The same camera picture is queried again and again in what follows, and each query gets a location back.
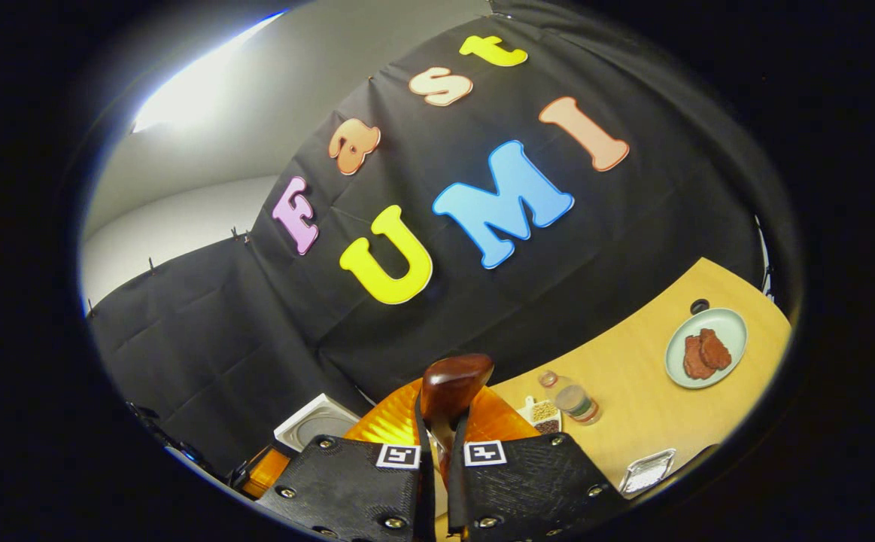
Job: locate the pale green plate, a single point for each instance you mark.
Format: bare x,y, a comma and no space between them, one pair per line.
723,327

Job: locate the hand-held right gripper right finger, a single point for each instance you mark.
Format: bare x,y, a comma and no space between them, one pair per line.
535,489

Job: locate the brown wooden spoon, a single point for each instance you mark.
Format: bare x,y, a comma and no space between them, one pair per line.
452,384

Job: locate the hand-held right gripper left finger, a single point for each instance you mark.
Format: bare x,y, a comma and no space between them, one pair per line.
347,489

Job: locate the clear plastic bottle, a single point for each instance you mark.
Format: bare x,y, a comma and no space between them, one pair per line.
576,403

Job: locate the black backdrop cloth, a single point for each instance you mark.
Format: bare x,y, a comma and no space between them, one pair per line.
256,324

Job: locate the white rice cooker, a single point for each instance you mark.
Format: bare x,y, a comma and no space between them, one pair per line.
317,421

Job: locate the white divided bean dish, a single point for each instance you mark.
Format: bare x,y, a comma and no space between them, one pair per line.
542,414

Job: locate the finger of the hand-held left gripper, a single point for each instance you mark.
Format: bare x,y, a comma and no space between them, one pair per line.
264,470

